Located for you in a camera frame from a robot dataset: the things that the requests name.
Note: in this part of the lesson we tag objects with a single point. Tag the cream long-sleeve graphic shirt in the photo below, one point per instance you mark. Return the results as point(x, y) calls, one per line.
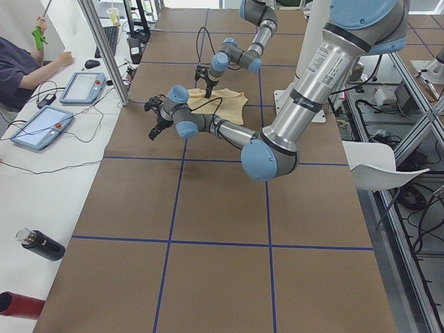
point(231, 108)

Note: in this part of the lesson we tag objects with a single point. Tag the red bottle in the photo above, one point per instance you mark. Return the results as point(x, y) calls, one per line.
point(20, 306)

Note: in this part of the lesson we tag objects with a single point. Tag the seated person dark shirt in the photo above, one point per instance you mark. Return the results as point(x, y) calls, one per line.
point(23, 71)

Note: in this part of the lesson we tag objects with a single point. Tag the aluminium frame post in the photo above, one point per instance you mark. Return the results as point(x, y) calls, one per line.
point(102, 43)

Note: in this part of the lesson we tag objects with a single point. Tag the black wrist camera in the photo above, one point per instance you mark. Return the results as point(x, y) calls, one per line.
point(200, 72)
point(155, 103)

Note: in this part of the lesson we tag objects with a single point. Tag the black power adapter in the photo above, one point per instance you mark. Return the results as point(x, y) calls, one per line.
point(47, 100)

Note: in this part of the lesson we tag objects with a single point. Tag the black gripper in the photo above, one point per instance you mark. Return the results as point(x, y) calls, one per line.
point(209, 84)
point(160, 122)

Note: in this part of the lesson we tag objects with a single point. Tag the yellow drink cup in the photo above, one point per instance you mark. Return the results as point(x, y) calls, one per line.
point(113, 14)

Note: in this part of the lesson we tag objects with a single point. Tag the black water bottle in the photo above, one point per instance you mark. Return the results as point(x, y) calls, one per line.
point(40, 244)

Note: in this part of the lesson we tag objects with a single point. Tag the black keyboard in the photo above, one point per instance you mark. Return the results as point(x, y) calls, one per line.
point(112, 36)

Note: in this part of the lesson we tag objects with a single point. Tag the far blue teach pendant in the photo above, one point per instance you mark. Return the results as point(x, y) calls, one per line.
point(83, 88)

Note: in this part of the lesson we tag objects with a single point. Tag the white plastic chair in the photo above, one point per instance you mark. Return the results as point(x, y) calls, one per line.
point(373, 166)

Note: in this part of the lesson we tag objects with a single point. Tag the green plastic clamp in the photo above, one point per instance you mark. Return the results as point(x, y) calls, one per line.
point(39, 38)

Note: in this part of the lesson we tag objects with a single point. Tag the black computer mouse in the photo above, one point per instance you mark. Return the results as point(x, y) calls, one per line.
point(90, 64)

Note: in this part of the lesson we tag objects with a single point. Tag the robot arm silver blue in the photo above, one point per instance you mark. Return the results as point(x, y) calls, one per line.
point(231, 52)
point(353, 29)

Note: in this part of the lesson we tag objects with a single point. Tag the blue teach pendant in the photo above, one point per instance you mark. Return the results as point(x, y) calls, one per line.
point(43, 128)
point(83, 88)

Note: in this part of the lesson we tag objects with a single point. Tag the near blue teach pendant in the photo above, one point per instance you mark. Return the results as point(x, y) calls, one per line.
point(43, 128)

